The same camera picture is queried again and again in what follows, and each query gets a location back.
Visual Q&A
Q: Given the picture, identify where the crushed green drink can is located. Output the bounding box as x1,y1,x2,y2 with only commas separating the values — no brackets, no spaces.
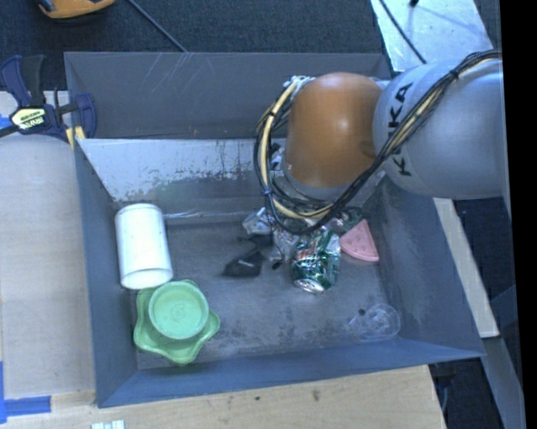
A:
288,225,346,298

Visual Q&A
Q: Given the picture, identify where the black flat packet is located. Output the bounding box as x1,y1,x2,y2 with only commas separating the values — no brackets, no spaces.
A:
220,246,266,281

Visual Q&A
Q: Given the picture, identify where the grey metal bin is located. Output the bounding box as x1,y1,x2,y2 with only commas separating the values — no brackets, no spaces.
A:
62,26,489,411

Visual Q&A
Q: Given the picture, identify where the pink watermelon slice toy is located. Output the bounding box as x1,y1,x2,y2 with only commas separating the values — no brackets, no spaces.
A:
337,217,381,265

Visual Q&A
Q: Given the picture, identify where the clear glass cup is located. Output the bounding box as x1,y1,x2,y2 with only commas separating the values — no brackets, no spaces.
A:
348,300,403,345

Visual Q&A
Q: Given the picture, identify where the green flower-shaped cup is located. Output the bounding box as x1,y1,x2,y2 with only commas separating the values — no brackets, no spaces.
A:
129,277,224,369

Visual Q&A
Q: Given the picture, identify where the white plastic cup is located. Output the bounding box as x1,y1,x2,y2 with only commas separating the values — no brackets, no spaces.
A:
113,201,176,292

